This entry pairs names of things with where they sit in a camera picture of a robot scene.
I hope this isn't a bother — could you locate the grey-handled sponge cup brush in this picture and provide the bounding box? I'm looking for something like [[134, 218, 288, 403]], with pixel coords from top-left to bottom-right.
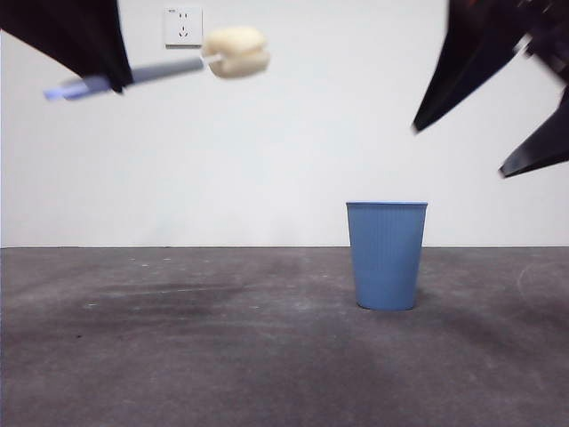
[[43, 26, 271, 101]]

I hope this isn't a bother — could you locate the blue ribbed plastic cup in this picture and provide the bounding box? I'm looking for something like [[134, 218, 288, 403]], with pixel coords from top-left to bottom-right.
[[345, 200, 429, 311]]

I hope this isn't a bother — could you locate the white wall socket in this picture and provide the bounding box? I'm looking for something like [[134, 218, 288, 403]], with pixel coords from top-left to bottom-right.
[[164, 6, 204, 49]]

